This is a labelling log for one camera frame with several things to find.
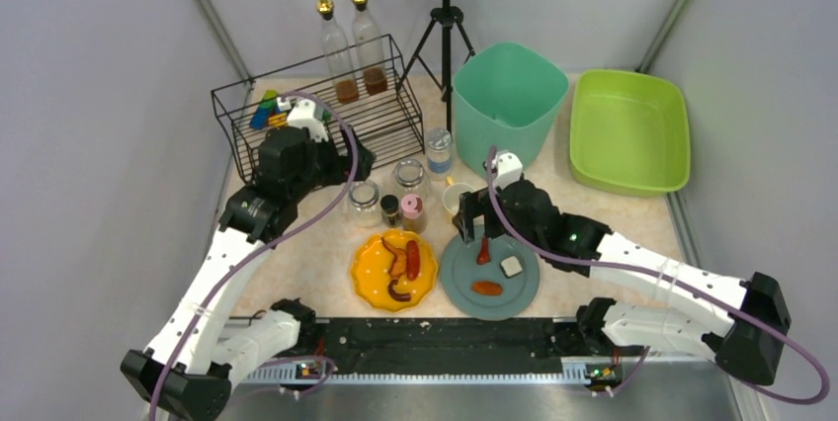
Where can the grey-blue plate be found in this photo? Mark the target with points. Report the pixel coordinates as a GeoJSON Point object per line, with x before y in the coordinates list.
{"type": "Point", "coordinates": [458, 271]}

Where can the black wire rack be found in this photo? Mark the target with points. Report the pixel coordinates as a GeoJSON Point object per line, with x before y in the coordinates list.
{"type": "Point", "coordinates": [389, 123]}

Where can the blue label jar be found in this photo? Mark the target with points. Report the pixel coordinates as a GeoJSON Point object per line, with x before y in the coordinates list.
{"type": "Point", "coordinates": [439, 144]}

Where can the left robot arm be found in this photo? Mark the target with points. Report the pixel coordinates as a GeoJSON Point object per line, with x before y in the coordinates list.
{"type": "Point", "coordinates": [229, 261]}

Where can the white tofu cube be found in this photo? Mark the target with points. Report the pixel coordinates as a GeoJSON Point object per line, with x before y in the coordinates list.
{"type": "Point", "coordinates": [511, 267]}

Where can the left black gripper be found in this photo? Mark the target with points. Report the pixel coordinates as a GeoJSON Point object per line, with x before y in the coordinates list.
{"type": "Point", "coordinates": [357, 160]}

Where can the colourful toy blocks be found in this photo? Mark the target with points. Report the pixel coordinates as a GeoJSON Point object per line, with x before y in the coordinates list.
{"type": "Point", "coordinates": [271, 112]}

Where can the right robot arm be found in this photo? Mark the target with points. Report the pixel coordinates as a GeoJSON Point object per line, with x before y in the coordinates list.
{"type": "Point", "coordinates": [740, 324]}

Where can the teal plastic bin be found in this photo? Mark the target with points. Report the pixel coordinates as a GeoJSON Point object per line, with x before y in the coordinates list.
{"type": "Point", "coordinates": [507, 96]}

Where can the large clear glass jar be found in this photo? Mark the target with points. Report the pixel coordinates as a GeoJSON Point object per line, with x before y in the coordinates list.
{"type": "Point", "coordinates": [409, 177]}

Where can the orange fried piece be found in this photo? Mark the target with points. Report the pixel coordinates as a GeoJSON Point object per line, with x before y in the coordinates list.
{"type": "Point", "coordinates": [487, 288]}

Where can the oil bottle gold cap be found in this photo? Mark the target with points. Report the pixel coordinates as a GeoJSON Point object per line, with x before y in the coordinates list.
{"type": "Point", "coordinates": [369, 48]}
{"type": "Point", "coordinates": [335, 45]}

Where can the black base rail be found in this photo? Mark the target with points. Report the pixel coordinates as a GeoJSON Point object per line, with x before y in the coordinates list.
{"type": "Point", "coordinates": [443, 350]}

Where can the green plastic tub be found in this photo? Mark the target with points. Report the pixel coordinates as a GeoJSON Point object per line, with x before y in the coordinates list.
{"type": "Point", "coordinates": [629, 134]}

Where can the pink lid spice jar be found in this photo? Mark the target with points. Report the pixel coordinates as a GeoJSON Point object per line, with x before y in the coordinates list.
{"type": "Point", "coordinates": [413, 215]}

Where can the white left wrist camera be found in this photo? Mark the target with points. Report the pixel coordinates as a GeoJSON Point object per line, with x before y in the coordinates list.
{"type": "Point", "coordinates": [304, 113]}

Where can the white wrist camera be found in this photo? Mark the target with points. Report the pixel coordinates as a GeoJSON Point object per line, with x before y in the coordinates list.
{"type": "Point", "coordinates": [507, 169]}
{"type": "Point", "coordinates": [304, 113]}

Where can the cream yellow mug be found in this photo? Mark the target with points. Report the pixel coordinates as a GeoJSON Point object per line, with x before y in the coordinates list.
{"type": "Point", "coordinates": [452, 193]}

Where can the yellow scalloped plate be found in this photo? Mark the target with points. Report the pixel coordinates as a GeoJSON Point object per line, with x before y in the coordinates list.
{"type": "Point", "coordinates": [369, 271]}

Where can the black lid spice jar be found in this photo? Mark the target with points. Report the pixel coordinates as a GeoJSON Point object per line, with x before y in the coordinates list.
{"type": "Point", "coordinates": [390, 210]}

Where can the black tripod stand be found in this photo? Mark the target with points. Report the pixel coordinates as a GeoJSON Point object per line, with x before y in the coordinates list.
{"type": "Point", "coordinates": [448, 18]}

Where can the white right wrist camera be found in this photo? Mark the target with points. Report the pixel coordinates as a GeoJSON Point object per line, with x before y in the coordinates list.
{"type": "Point", "coordinates": [507, 169]}

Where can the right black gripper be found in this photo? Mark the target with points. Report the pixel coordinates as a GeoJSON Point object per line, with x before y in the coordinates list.
{"type": "Point", "coordinates": [472, 210]}

